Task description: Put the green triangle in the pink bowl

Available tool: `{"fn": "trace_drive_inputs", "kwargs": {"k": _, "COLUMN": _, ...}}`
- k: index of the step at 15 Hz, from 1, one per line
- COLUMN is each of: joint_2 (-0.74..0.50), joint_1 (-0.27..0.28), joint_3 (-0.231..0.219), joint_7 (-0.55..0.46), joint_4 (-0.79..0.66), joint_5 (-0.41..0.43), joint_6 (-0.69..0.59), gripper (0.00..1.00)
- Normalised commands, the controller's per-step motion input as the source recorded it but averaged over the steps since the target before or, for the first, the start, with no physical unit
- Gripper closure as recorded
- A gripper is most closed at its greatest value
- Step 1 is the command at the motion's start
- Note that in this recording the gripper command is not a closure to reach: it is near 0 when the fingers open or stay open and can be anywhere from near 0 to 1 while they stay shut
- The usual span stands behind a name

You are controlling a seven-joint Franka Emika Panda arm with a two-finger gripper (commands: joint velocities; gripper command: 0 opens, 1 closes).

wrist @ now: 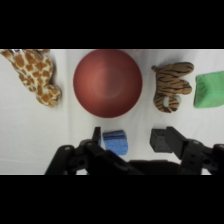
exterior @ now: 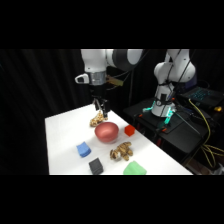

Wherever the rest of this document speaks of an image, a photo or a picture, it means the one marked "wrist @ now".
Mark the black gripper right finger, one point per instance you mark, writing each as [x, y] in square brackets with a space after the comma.
[193, 156]

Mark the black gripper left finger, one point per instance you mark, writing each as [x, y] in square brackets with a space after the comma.
[80, 160]

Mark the green cloth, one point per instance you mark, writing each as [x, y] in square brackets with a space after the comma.
[209, 90]

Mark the pink plastic bowl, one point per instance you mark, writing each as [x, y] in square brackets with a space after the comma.
[107, 83]

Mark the blue sponge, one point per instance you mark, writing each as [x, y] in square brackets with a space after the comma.
[116, 142]

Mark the tiger plush toy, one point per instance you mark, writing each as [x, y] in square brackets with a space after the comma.
[170, 86]

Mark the giraffe plush toy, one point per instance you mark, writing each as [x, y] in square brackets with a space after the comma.
[33, 71]

